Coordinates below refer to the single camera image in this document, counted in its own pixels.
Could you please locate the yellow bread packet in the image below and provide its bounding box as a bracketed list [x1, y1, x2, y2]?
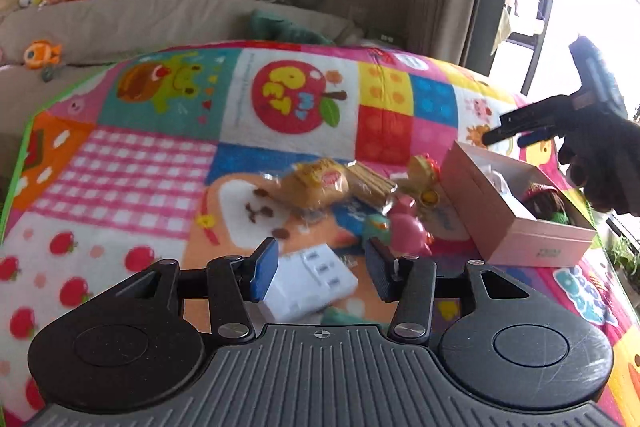
[276, 158, 351, 210]

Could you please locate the white power strip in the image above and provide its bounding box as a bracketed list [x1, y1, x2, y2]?
[262, 243, 359, 323]

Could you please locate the pink cardboard box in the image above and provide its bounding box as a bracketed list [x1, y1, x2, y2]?
[442, 140, 599, 268]

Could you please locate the potted plant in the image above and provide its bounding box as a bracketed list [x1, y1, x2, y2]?
[606, 231, 640, 279]

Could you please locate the clear cracker packet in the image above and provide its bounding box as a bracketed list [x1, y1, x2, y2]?
[347, 161, 399, 208]

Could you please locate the brown doll toy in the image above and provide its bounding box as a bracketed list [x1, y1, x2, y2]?
[521, 181, 571, 226]

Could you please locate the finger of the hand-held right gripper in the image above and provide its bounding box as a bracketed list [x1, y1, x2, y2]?
[482, 122, 565, 148]
[499, 95, 571, 130]

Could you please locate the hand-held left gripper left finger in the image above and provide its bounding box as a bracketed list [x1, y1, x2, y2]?
[102, 237, 279, 341]

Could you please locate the person's right hand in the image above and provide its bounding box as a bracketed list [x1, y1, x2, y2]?
[557, 106, 640, 216]

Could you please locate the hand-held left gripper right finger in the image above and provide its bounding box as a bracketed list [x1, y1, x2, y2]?
[365, 238, 542, 341]

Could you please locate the colourful printed blanket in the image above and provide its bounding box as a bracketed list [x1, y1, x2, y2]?
[0, 39, 640, 427]

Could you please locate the teal duck toy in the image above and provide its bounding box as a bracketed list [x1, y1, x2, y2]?
[362, 214, 396, 247]

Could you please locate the teal cloth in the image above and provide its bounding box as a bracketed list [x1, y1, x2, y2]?
[249, 9, 335, 48]

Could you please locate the orange fish plush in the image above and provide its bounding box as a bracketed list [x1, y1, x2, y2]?
[22, 39, 64, 69]

